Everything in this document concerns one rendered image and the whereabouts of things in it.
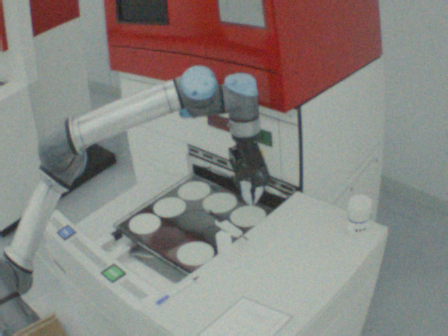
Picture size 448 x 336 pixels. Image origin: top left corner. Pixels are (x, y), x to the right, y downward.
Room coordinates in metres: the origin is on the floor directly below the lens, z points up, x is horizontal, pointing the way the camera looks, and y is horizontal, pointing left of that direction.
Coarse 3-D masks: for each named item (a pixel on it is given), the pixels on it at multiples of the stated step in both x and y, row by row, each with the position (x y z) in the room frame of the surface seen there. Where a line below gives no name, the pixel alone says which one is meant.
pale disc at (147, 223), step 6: (138, 216) 1.21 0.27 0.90; (144, 216) 1.21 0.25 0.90; (150, 216) 1.21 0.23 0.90; (156, 216) 1.21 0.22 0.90; (132, 222) 1.19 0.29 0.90; (138, 222) 1.18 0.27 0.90; (144, 222) 1.18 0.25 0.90; (150, 222) 1.18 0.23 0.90; (156, 222) 1.18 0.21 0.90; (132, 228) 1.15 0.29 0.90; (138, 228) 1.15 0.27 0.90; (144, 228) 1.15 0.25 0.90; (150, 228) 1.15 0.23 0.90; (156, 228) 1.15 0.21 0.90
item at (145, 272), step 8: (112, 248) 1.08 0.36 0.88; (128, 264) 1.01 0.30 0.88; (136, 264) 1.01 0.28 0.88; (136, 272) 0.97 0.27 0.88; (144, 272) 0.97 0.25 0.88; (152, 272) 0.97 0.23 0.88; (152, 280) 0.93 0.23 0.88; (160, 280) 0.93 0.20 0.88; (168, 280) 0.93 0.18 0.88; (160, 288) 0.90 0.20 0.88; (168, 288) 0.90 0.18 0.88
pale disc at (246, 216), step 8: (240, 208) 1.21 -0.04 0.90; (248, 208) 1.21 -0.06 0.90; (256, 208) 1.20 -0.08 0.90; (232, 216) 1.18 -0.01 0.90; (240, 216) 1.17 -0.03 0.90; (248, 216) 1.17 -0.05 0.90; (256, 216) 1.16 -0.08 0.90; (264, 216) 1.16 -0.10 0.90; (240, 224) 1.13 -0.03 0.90; (248, 224) 1.13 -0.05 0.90; (256, 224) 1.12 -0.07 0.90
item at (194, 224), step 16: (192, 176) 1.41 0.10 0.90; (176, 192) 1.33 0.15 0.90; (224, 192) 1.30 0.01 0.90; (144, 208) 1.25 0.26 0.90; (192, 208) 1.23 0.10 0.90; (128, 224) 1.18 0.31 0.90; (160, 224) 1.17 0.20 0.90; (176, 224) 1.16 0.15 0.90; (192, 224) 1.16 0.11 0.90; (208, 224) 1.15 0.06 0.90; (144, 240) 1.09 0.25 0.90; (160, 240) 1.09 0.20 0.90; (176, 240) 1.09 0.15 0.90; (192, 240) 1.08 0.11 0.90; (208, 240) 1.08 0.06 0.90; (176, 256) 1.01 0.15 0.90; (192, 272) 0.94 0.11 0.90
